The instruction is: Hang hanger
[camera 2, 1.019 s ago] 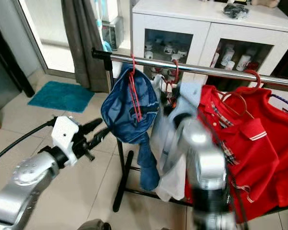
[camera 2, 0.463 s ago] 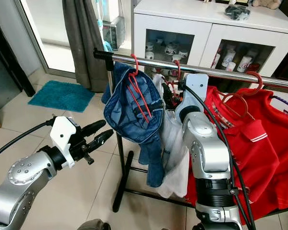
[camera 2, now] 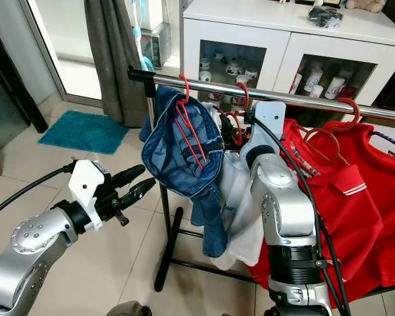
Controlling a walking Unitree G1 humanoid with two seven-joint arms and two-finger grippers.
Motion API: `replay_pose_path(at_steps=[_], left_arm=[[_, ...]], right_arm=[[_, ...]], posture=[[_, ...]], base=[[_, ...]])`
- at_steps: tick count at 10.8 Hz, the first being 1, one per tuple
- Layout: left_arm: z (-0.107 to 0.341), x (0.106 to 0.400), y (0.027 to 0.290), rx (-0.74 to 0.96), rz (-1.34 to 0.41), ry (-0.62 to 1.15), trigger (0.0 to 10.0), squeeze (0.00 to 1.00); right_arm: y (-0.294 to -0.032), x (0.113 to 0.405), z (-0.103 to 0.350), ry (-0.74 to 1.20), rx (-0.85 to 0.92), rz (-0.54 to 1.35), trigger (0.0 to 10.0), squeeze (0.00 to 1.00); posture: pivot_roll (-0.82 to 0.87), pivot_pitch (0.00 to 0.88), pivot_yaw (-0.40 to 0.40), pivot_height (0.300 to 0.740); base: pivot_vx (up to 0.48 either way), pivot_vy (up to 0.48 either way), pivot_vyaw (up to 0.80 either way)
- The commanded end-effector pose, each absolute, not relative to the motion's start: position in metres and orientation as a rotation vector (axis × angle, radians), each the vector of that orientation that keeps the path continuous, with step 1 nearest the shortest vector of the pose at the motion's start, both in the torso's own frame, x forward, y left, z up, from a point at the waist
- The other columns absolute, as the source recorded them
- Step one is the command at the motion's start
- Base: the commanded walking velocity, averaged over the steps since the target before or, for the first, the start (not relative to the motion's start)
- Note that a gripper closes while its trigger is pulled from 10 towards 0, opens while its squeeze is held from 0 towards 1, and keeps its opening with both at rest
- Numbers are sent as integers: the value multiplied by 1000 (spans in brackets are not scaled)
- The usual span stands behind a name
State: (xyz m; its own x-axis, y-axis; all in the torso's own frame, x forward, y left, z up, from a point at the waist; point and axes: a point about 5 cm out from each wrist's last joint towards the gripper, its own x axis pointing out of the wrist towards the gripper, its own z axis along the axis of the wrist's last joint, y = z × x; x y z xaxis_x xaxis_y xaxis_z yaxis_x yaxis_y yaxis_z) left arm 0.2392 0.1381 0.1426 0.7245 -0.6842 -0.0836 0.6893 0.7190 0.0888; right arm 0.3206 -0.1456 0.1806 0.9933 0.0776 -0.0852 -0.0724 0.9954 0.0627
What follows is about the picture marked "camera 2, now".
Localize white hanging garment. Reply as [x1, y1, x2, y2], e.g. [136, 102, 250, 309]
[214, 148, 265, 271]

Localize black furniture piece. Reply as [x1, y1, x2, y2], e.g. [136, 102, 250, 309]
[0, 20, 50, 132]

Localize black bag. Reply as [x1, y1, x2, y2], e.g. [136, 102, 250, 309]
[308, 7, 345, 29]

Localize white glass door cabinet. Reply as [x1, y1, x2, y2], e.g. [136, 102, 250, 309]
[182, 0, 395, 126]

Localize brown teddy bear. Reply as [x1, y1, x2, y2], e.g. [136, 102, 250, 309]
[346, 0, 388, 14]

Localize teal floor mat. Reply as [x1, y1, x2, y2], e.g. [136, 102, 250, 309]
[38, 110, 126, 155]

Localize purple hanger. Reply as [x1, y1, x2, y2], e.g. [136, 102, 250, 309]
[370, 130, 395, 162]

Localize blue denim jeans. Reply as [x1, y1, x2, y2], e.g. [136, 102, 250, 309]
[142, 86, 228, 259]

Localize grey robot leg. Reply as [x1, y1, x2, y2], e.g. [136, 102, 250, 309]
[105, 301, 151, 316]

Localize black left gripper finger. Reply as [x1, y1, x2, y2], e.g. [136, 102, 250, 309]
[120, 176, 157, 206]
[109, 163, 147, 188]

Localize grey appliance with teal hose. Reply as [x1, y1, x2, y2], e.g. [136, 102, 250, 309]
[132, 0, 172, 70]

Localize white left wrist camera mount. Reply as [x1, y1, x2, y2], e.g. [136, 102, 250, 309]
[69, 159, 113, 231]

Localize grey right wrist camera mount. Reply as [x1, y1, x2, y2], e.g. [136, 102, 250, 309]
[247, 100, 288, 159]

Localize red plastic hanger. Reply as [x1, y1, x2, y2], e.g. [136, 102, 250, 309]
[227, 81, 251, 132]
[303, 97, 363, 165]
[174, 74, 215, 171]

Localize grey curtain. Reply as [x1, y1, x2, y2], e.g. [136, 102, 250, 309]
[84, 0, 145, 129]

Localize metal clothes rack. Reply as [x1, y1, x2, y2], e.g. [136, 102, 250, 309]
[127, 65, 395, 294]

